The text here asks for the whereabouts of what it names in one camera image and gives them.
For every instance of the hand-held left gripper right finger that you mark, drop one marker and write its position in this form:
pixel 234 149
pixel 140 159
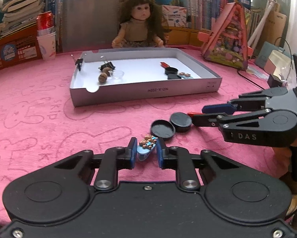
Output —
pixel 159 155

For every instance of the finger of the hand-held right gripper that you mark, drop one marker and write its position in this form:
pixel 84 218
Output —
pixel 217 108
pixel 205 121

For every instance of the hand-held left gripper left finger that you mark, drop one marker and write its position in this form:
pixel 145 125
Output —
pixel 133 153

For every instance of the blue bear hair clip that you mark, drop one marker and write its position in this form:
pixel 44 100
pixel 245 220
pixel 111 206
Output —
pixel 146 146
pixel 184 74

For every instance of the black round lid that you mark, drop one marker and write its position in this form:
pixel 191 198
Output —
pixel 174 76
pixel 181 122

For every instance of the black round cap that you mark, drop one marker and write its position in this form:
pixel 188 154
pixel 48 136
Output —
pixel 163 130
pixel 170 71

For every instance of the small brown wooden gourd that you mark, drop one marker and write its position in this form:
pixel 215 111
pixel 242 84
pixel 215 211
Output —
pixel 103 77

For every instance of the grey cardboard box tray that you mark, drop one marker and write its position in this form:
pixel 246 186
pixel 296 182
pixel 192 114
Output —
pixel 138 64

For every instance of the person's right hand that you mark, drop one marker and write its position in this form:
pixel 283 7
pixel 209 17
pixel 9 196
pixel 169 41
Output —
pixel 282 161

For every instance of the small black box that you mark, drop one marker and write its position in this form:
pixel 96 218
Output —
pixel 274 81

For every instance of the pink house-shaped toy box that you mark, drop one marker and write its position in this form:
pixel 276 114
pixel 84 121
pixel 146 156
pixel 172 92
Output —
pixel 225 47

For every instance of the light blue box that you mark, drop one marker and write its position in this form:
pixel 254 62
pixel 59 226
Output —
pixel 265 54

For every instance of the clear plastic dome cup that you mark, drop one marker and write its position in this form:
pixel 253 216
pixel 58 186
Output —
pixel 118 75

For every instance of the yellow wooden drawer organizer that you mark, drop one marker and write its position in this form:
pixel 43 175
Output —
pixel 180 36

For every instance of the black binder clip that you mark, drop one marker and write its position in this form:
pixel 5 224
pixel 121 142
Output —
pixel 79 63
pixel 106 66

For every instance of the pink printed tablecloth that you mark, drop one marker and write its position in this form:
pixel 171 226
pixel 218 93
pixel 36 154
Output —
pixel 39 116

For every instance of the white folding stand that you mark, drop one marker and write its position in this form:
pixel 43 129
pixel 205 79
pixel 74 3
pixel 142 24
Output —
pixel 262 17

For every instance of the white pencil-print carton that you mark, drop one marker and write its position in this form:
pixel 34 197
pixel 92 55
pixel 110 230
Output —
pixel 174 16

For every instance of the row of shelved books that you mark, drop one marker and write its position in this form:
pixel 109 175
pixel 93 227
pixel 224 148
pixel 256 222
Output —
pixel 203 7

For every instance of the long-haired baby doll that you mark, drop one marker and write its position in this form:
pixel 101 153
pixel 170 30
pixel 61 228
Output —
pixel 138 29

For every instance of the white paper cup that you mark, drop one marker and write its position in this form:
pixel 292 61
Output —
pixel 46 45

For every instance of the grey metal board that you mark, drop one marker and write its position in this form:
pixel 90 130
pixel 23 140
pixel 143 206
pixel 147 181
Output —
pixel 89 17

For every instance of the orange plastic crate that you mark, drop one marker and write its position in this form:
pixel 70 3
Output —
pixel 19 52

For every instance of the blue patterned upright books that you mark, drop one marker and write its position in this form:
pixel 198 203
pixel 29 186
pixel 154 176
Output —
pixel 54 17

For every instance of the red drink can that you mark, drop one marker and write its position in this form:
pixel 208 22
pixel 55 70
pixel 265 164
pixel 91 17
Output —
pixel 45 22

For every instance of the pile of stacked books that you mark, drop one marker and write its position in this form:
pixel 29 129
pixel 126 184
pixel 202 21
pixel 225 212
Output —
pixel 22 7

